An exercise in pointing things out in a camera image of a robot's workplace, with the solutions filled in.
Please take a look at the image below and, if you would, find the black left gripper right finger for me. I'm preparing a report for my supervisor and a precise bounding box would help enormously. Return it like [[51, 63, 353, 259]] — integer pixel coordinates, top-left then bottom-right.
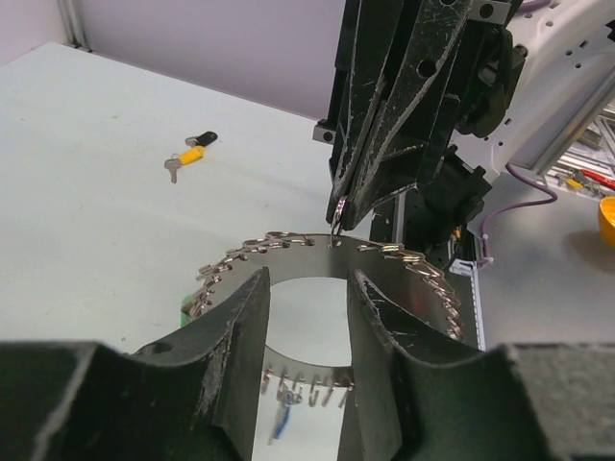
[[337, 271, 614, 460]]

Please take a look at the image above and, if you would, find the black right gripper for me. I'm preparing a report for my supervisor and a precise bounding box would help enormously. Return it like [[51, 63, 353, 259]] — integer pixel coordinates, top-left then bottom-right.
[[314, 1, 525, 231]]

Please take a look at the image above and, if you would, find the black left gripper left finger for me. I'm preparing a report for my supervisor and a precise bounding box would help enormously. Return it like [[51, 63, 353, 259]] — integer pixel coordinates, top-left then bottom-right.
[[1, 269, 270, 460]]

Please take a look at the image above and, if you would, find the metal band with key rings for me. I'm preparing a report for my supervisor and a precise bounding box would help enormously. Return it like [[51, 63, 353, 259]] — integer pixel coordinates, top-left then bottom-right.
[[185, 231, 474, 407]]

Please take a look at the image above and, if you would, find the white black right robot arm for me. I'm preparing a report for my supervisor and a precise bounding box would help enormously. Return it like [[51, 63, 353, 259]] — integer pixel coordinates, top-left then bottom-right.
[[313, 1, 614, 248]]

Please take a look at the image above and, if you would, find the green plastic key tag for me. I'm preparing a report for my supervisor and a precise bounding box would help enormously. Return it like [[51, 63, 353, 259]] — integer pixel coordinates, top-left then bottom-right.
[[180, 295, 192, 328]]

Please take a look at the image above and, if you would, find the silver key with yellow tag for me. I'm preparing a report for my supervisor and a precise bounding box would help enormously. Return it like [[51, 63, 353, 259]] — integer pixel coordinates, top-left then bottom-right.
[[163, 158, 182, 183]]

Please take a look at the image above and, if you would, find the white slotted cable duct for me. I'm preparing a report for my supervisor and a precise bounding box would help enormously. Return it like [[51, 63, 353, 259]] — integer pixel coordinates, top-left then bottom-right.
[[450, 259, 486, 352]]

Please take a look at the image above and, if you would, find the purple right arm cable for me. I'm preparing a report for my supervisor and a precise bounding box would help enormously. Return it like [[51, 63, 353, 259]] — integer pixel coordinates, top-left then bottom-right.
[[480, 161, 559, 263]]

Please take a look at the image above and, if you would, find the right aluminium frame post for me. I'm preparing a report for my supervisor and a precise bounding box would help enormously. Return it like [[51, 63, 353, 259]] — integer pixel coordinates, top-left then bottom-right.
[[57, 0, 93, 53]]

